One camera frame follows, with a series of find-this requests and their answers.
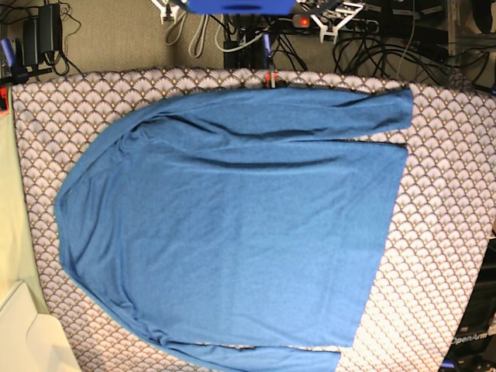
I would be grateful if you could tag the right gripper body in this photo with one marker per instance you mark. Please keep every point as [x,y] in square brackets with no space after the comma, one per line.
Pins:
[169,9]

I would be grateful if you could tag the blue long-sleeve T-shirt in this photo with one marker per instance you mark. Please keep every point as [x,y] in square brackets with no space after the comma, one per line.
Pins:
[240,230]

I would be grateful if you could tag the fan-patterned table cloth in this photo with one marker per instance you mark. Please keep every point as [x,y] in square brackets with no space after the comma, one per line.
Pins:
[439,232]

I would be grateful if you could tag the white plastic bin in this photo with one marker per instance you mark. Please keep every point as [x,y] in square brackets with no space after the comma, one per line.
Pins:
[32,341]

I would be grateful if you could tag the white power strip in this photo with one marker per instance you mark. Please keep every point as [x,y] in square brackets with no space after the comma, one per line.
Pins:
[355,24]

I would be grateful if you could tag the blue box at top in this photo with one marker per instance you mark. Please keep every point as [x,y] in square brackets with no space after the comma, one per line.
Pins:
[242,7]

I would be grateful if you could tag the black power adapter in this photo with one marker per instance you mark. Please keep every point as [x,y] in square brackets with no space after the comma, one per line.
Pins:
[42,36]

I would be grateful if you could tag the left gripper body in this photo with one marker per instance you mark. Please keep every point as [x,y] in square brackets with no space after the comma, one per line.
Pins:
[328,8]

